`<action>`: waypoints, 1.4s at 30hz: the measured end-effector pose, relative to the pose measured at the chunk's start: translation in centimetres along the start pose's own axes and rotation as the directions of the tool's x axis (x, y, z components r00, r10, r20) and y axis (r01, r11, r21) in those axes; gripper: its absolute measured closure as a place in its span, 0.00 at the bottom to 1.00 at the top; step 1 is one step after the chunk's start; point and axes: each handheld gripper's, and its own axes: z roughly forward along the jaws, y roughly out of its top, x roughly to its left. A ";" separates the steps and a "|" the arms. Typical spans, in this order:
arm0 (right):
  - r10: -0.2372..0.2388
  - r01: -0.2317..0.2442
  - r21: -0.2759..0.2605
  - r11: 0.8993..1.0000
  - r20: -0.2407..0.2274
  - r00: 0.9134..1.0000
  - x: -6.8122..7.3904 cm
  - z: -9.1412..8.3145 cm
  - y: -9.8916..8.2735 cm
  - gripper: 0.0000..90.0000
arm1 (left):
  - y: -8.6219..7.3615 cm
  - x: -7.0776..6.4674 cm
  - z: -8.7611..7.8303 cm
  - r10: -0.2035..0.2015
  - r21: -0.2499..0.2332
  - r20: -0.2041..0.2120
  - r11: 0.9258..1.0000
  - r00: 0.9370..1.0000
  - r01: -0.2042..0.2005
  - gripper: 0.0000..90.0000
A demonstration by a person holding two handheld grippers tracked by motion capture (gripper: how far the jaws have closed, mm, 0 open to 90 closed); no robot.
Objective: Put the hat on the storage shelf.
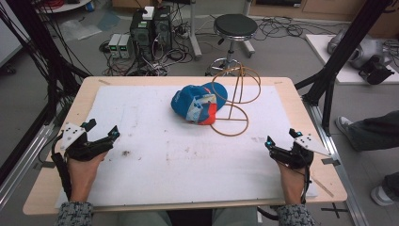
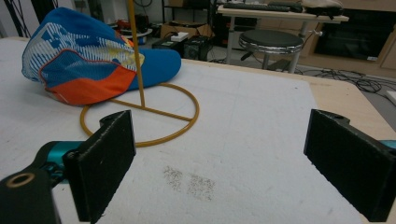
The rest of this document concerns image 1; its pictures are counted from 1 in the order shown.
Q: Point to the black metal frame stand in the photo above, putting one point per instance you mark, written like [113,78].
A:
[40,47]
[342,53]

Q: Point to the black computer tower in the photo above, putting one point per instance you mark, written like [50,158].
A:
[141,33]
[162,29]

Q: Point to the person's left hand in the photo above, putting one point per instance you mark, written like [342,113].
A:
[81,179]

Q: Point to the blue baseball cap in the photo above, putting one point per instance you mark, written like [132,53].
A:
[191,103]

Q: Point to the black device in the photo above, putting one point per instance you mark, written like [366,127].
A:
[375,72]

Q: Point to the person's legs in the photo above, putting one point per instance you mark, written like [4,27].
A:
[188,218]

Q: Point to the person's right hand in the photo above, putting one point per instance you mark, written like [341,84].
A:
[292,185]

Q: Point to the clear plastic sheet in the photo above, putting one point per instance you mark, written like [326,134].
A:
[78,29]

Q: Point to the black round stool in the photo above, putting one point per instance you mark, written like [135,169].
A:
[235,26]

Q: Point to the white round table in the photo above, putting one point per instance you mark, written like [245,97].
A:
[62,5]

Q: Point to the blue tape roll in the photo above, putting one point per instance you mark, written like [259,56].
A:
[90,6]

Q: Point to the grey rounded device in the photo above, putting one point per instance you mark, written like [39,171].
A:
[367,50]

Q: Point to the aluminium rail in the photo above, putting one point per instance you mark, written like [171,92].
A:
[335,157]
[22,157]

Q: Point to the grey tape strip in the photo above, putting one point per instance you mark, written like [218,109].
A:
[331,161]
[44,165]

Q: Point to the grey power supply unit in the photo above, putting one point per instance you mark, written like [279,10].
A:
[125,46]
[114,45]

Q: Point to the white platform board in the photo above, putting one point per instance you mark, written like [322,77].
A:
[320,50]

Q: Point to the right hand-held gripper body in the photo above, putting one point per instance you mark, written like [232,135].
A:
[298,157]

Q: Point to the white box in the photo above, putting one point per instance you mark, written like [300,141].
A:
[148,13]

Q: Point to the grey desk leg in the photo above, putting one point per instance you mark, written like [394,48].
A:
[194,34]

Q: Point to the white foam mat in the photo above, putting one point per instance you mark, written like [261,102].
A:
[175,163]

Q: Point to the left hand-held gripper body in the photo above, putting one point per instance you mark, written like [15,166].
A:
[75,147]

